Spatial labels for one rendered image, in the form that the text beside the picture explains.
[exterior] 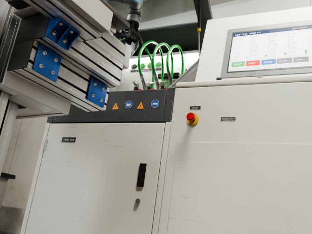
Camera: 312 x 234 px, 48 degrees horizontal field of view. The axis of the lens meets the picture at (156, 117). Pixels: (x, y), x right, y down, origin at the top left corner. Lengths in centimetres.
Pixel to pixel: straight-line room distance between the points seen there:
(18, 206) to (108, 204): 324
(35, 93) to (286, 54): 120
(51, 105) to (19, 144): 384
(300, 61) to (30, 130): 385
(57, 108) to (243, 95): 73
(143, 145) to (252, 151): 47
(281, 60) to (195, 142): 64
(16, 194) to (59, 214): 314
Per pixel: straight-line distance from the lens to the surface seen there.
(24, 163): 484
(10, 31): 123
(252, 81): 148
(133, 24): 202
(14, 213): 477
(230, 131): 142
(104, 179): 159
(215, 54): 193
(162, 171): 147
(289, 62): 180
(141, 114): 159
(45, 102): 120
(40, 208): 177
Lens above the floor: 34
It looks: 18 degrees up
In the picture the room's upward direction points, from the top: 8 degrees clockwise
